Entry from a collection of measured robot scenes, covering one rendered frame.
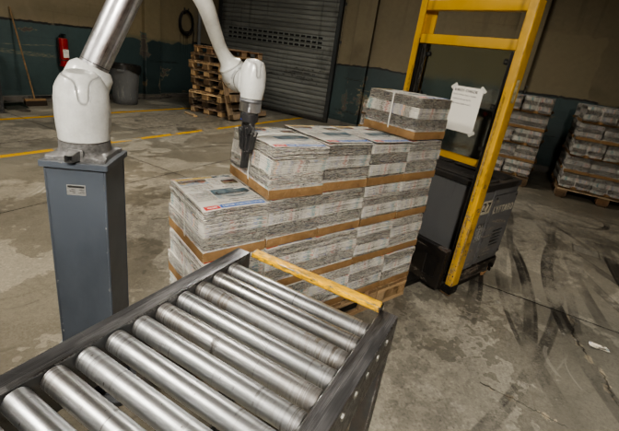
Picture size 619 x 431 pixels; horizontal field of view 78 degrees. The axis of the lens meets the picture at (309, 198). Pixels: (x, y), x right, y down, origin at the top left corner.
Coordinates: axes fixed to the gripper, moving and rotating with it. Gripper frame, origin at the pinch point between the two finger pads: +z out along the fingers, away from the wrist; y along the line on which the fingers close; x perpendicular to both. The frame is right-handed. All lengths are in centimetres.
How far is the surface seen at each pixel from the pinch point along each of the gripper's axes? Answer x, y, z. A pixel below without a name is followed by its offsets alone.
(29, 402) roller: 83, -78, 18
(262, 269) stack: -4.5, -17.9, 45.9
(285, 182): -9.4, -18.6, 4.9
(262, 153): -2.3, -10.1, -5.6
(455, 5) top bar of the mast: -143, 12, -90
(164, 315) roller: 56, -65, 18
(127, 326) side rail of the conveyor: 64, -65, 18
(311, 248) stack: -31, -19, 40
